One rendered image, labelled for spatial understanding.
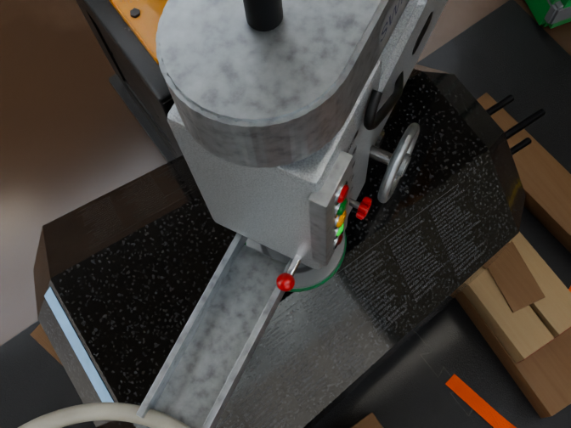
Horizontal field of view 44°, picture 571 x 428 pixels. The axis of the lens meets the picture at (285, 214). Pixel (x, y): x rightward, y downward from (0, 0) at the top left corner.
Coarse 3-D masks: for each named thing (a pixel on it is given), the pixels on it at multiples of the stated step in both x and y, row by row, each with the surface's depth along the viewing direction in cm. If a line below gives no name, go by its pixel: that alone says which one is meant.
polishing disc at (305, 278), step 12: (252, 240) 154; (264, 252) 153; (276, 252) 152; (336, 252) 152; (300, 264) 151; (336, 264) 151; (300, 276) 150; (312, 276) 150; (324, 276) 150; (300, 288) 150
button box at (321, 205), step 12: (348, 156) 90; (336, 168) 90; (348, 168) 91; (336, 180) 89; (348, 180) 96; (324, 192) 89; (336, 192) 90; (348, 192) 101; (312, 204) 89; (324, 204) 88; (348, 204) 107; (312, 216) 94; (324, 216) 91; (312, 228) 99; (324, 228) 96; (312, 240) 105; (324, 240) 102; (312, 252) 111; (324, 252) 108; (324, 264) 114
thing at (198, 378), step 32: (224, 256) 128; (256, 256) 132; (224, 288) 130; (256, 288) 130; (192, 320) 124; (224, 320) 128; (256, 320) 128; (192, 352) 127; (224, 352) 126; (160, 384) 121; (192, 384) 125; (224, 384) 120; (192, 416) 123
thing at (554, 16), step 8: (528, 0) 271; (536, 0) 266; (544, 0) 262; (552, 0) 257; (560, 0) 257; (568, 0) 253; (536, 8) 268; (544, 8) 263; (552, 8) 258; (560, 8) 257; (568, 8) 258; (536, 16) 269; (544, 16) 265; (552, 16) 261; (560, 16) 261; (568, 16) 264; (544, 24) 271; (552, 24) 266; (560, 24) 268
